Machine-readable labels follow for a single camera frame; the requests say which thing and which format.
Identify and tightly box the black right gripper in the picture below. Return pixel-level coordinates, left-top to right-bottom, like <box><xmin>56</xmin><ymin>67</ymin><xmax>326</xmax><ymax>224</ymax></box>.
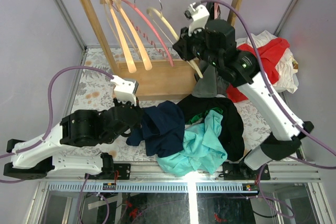
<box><xmin>172</xmin><ymin>23</ymin><xmax>222</xmax><ymax>68</ymax></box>

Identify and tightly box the navy blue t-shirt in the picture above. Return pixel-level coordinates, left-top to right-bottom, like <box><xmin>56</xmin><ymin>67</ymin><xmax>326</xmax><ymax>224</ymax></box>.
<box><xmin>126</xmin><ymin>101</ymin><xmax>185</xmax><ymax>158</ymax></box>

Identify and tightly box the cream plastic hanger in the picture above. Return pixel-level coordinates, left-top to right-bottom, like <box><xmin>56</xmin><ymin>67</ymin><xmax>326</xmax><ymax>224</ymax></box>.
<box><xmin>146</xmin><ymin>0</ymin><xmax>203</xmax><ymax>79</ymax></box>

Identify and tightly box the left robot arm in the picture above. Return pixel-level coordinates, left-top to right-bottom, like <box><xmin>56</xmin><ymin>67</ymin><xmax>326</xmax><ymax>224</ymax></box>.
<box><xmin>3</xmin><ymin>99</ymin><xmax>143</xmax><ymax>182</ymax></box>

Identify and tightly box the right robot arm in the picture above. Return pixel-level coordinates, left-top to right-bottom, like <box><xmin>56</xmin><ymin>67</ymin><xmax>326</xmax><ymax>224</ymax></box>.
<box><xmin>173</xmin><ymin>19</ymin><xmax>314</xmax><ymax>179</ymax></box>

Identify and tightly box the grey t-shirt on hanger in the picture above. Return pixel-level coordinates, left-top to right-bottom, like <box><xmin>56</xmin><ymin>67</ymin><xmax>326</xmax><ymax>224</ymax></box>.
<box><xmin>192</xmin><ymin>2</ymin><xmax>229</xmax><ymax>98</ymax></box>

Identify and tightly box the pink twisted-bar hanger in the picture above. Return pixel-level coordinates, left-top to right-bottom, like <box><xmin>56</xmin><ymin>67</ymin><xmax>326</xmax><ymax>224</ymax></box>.
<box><xmin>120</xmin><ymin>0</ymin><xmax>174</xmax><ymax>67</ymax></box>

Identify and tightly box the light wooden hanger left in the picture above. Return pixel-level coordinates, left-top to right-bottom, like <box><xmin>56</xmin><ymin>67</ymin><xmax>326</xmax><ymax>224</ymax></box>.
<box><xmin>107</xmin><ymin>0</ymin><xmax>137</xmax><ymax>73</ymax></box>

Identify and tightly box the light wooden hanger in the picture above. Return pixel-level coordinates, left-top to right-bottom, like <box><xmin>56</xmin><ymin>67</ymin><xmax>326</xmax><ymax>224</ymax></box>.
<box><xmin>107</xmin><ymin>0</ymin><xmax>137</xmax><ymax>73</ymax></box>
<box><xmin>117</xmin><ymin>0</ymin><xmax>152</xmax><ymax>71</ymax></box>

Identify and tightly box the red t-shirt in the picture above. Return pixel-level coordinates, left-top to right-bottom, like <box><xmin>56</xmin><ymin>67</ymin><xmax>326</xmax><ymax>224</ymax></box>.
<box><xmin>226</xmin><ymin>38</ymin><xmax>290</xmax><ymax>103</ymax></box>

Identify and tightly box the teal t-shirt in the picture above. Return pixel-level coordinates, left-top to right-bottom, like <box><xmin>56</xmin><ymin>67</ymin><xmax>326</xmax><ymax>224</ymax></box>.
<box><xmin>156</xmin><ymin>111</ymin><xmax>228</xmax><ymax>177</ymax></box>

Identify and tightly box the black t-shirt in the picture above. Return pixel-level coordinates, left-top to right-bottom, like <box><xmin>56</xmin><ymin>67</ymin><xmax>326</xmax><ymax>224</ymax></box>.
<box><xmin>177</xmin><ymin>94</ymin><xmax>245</xmax><ymax>162</ymax></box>

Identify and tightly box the floral table mat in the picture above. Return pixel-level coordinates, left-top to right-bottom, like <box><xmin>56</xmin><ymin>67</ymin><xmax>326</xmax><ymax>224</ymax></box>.
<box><xmin>60</xmin><ymin>46</ymin><xmax>292</xmax><ymax>162</ymax></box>

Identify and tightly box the wooden clothes rack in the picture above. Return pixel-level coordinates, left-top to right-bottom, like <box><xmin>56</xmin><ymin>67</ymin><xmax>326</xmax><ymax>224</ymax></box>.
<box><xmin>80</xmin><ymin>0</ymin><xmax>242</xmax><ymax>101</ymax></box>

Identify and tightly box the green garment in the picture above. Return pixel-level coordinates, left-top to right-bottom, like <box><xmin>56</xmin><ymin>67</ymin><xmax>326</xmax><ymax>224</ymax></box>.
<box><xmin>185</xmin><ymin>108</ymin><xmax>223</xmax><ymax>125</ymax></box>

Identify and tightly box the white garment pile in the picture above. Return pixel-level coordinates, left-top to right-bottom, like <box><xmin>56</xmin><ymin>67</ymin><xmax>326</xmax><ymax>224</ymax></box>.
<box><xmin>251</xmin><ymin>30</ymin><xmax>299</xmax><ymax>93</ymax></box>

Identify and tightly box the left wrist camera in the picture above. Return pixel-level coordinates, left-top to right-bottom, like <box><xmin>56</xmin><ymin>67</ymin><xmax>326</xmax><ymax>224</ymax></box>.
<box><xmin>111</xmin><ymin>75</ymin><xmax>139</xmax><ymax>105</ymax></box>

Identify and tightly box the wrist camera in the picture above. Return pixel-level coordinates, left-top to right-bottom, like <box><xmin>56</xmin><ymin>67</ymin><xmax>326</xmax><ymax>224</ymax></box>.
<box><xmin>184</xmin><ymin>2</ymin><xmax>209</xmax><ymax>36</ymax></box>
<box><xmin>111</xmin><ymin>75</ymin><xmax>139</xmax><ymax>105</ymax></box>

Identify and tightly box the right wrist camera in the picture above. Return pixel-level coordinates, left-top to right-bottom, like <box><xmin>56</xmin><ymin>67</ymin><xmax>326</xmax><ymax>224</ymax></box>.
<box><xmin>184</xmin><ymin>2</ymin><xmax>209</xmax><ymax>36</ymax></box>

